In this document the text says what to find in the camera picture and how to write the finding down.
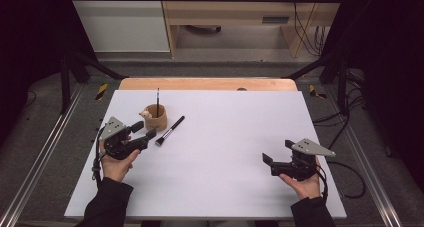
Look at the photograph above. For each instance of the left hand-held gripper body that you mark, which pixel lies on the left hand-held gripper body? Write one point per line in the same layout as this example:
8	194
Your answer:
116	140

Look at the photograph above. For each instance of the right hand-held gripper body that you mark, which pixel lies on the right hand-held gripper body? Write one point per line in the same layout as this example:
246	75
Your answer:
300	163

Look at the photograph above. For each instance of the wooden pen holder cup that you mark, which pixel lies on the wooden pen holder cup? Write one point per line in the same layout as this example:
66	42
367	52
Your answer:
156	118

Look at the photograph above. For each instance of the thick black makeup brush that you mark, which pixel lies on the thick black makeup brush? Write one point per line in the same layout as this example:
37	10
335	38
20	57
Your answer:
170	131

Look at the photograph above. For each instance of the thin black makeup brush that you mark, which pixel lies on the thin black makeup brush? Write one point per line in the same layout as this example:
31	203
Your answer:
157	98

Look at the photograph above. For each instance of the person's right hand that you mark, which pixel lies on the person's right hand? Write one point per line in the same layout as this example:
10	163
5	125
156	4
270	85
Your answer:
305	187

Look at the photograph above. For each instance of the person's left hand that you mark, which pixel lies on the person's left hand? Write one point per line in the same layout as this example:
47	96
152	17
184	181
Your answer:
116	167

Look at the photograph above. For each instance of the left yellow clamp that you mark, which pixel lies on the left yellow clamp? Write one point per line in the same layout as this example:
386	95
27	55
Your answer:
101	91

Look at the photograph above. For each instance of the yellow clamp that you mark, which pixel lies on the yellow clamp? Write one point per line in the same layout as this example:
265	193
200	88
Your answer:
101	91
315	92

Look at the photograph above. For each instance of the right yellow clamp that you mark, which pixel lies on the right yellow clamp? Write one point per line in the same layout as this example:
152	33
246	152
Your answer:
315	92

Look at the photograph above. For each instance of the wooden table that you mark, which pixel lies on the wooden table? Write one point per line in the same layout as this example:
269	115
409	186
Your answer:
206	84

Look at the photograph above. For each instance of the black metal stand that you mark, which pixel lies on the black metal stand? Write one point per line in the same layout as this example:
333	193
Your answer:
340	80
68	80

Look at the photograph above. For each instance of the white cabinet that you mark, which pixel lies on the white cabinet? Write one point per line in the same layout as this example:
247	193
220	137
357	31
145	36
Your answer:
123	23

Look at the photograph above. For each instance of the light wooden desk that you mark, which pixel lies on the light wooden desk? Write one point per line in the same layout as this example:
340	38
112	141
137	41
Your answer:
233	12

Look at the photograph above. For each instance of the aluminium floor rail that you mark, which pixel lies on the aluminium floor rail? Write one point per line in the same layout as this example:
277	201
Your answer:
40	160
366	167

